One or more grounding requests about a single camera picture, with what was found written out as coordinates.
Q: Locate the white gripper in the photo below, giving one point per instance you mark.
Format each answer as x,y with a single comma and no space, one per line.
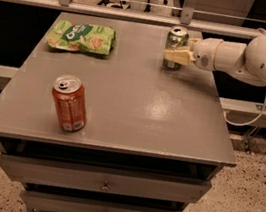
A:
204,53

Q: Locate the green soda can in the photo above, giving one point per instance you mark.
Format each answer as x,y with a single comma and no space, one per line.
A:
177,37

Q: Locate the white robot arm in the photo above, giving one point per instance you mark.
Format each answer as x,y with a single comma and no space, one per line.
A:
244,62

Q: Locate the orange soda can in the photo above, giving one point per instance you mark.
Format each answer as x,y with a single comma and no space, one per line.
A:
69,98

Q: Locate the grey drawer cabinet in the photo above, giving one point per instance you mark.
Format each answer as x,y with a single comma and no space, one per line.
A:
139,117

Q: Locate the green chip bag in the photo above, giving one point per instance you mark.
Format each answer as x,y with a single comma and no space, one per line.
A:
81,37

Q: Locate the middle grey drawer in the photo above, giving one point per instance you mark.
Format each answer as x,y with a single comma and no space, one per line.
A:
53,203

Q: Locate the top grey drawer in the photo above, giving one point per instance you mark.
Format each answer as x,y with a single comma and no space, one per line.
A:
108,180

